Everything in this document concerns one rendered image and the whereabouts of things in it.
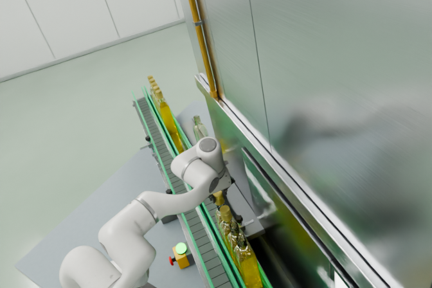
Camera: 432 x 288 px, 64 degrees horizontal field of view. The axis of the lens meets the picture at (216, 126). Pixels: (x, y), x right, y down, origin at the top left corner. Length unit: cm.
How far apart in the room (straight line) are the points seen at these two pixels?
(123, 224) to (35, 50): 609
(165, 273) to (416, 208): 123
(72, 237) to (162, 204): 112
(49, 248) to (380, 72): 177
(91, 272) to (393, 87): 75
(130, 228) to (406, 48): 68
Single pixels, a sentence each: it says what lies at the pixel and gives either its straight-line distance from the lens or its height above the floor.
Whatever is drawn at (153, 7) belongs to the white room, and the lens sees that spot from 676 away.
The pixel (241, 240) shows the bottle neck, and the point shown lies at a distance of 112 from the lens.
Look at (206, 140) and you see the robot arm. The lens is 99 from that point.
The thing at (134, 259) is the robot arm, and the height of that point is 140.
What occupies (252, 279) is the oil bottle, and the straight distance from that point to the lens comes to 127.
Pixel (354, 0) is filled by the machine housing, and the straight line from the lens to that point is 49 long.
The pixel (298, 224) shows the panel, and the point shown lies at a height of 131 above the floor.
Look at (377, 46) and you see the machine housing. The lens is 48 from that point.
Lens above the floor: 204
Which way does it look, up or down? 35 degrees down
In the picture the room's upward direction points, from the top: 14 degrees counter-clockwise
